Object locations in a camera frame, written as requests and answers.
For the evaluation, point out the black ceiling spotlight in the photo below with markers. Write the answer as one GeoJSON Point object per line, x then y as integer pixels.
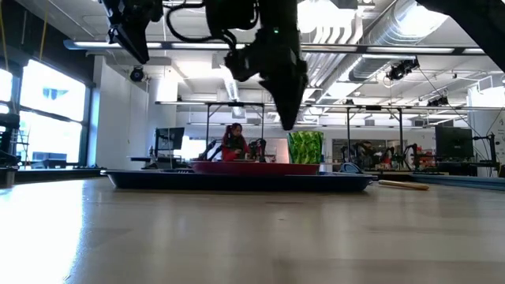
{"type": "Point", "coordinates": [137, 74]}

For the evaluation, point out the blue flat panel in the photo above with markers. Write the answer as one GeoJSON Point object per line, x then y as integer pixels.
{"type": "Point", "coordinates": [465, 182]}

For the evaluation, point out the background robot arms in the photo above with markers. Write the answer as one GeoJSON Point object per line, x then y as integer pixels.
{"type": "Point", "coordinates": [367, 154]}
{"type": "Point", "coordinates": [258, 150]}

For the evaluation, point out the black computer monitor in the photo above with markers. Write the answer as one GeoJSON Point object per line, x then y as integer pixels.
{"type": "Point", "coordinates": [169, 138]}
{"type": "Point", "coordinates": [453, 144]}

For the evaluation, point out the blue grey rounded object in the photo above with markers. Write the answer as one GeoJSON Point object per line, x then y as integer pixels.
{"type": "Point", "coordinates": [350, 169]}

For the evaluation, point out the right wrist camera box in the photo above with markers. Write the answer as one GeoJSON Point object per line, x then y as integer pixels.
{"type": "Point", "coordinates": [229, 13]}

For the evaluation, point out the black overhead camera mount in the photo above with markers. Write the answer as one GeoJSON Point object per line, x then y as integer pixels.
{"type": "Point", "coordinates": [402, 69]}

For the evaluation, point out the black equipment stand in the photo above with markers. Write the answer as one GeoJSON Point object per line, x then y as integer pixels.
{"type": "Point", "coordinates": [6, 138]}

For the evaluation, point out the green faceted plastic cup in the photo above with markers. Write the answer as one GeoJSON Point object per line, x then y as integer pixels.
{"type": "Point", "coordinates": [305, 148]}

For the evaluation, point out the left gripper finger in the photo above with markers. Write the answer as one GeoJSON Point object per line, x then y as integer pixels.
{"type": "Point", "coordinates": [130, 43]}

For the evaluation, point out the pink plastic plate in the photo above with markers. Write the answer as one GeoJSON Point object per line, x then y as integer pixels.
{"type": "Point", "coordinates": [252, 168]}

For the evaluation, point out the overhead light bar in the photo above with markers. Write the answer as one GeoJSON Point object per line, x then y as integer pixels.
{"type": "Point", "coordinates": [355, 48]}

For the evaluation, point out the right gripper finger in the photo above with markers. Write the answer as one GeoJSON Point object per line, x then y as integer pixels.
{"type": "Point", "coordinates": [296, 94]}
{"type": "Point", "coordinates": [278, 94]}

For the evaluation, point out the silver ventilation duct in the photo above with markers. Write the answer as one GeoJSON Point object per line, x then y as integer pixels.
{"type": "Point", "coordinates": [386, 31]}

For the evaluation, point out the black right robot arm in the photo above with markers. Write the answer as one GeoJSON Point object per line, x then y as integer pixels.
{"type": "Point", "coordinates": [481, 23]}

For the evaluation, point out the person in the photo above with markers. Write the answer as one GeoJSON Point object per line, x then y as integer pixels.
{"type": "Point", "coordinates": [234, 146]}

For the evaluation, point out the blue plastic tray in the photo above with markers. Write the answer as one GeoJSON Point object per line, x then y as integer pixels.
{"type": "Point", "coordinates": [236, 183]}

